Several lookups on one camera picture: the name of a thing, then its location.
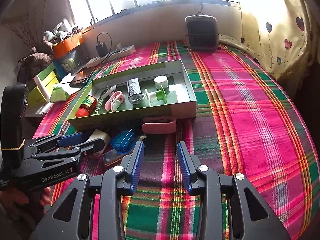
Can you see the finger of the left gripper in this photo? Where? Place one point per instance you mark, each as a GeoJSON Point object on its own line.
{"type": "Point", "coordinates": [72, 139]}
{"type": "Point", "coordinates": [86, 149]}

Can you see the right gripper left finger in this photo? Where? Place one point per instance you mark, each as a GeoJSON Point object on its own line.
{"type": "Point", "coordinates": [132, 164]}

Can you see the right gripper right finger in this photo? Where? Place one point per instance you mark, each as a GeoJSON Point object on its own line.
{"type": "Point", "coordinates": [187, 168]}

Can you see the white charger block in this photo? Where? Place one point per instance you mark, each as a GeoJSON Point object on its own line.
{"type": "Point", "coordinates": [98, 134]}

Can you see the blue translucent case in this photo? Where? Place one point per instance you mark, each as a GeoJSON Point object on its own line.
{"type": "Point", "coordinates": [124, 141]}

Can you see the red lid small jar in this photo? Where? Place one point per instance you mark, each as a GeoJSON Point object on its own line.
{"type": "Point", "coordinates": [87, 107]}

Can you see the pink clip holder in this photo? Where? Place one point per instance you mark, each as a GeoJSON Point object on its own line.
{"type": "Point", "coordinates": [159, 125]}

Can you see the pink white cable winder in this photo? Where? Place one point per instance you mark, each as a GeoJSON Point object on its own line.
{"type": "Point", "coordinates": [114, 102]}

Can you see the black remote device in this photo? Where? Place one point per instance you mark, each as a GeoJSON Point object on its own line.
{"type": "Point", "coordinates": [134, 93]}

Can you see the white round small bottle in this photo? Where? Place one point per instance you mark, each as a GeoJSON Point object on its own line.
{"type": "Point", "coordinates": [162, 82]}

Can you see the green tissue pack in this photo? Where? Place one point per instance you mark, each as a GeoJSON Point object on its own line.
{"type": "Point", "coordinates": [58, 94]}

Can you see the white paper sheet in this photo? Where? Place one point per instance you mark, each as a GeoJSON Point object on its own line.
{"type": "Point", "coordinates": [68, 88]}

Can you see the black white round gadget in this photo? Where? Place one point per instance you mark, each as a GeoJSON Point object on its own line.
{"type": "Point", "coordinates": [108, 92]}

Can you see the black smartphone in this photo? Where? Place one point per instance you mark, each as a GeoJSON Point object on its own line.
{"type": "Point", "coordinates": [81, 78]}

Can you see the yellow green boxes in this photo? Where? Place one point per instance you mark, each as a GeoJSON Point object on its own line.
{"type": "Point", "coordinates": [41, 86]}

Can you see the plaid bed cover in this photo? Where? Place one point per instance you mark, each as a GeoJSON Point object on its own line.
{"type": "Point", "coordinates": [244, 123]}

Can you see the white green spool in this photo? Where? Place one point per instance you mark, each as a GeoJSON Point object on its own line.
{"type": "Point", "coordinates": [158, 95]}

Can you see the green cardboard box tray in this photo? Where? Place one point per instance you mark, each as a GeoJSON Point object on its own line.
{"type": "Point", "coordinates": [181, 101]}

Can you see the brown cloth bag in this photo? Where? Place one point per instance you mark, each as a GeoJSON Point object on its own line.
{"type": "Point", "coordinates": [38, 59]}

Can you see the orange storage bin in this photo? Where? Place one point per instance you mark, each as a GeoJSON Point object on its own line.
{"type": "Point", "coordinates": [67, 45]}

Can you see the black power adapter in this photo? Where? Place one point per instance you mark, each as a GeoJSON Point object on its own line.
{"type": "Point", "coordinates": [101, 49]}

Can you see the white power strip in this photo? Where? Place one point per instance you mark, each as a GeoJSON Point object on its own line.
{"type": "Point", "coordinates": [126, 51]}

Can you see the small grey fan heater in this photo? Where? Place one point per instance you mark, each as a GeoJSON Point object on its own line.
{"type": "Point", "coordinates": [202, 32]}

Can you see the heart pattern curtain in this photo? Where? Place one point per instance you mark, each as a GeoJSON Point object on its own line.
{"type": "Point", "coordinates": [281, 35]}

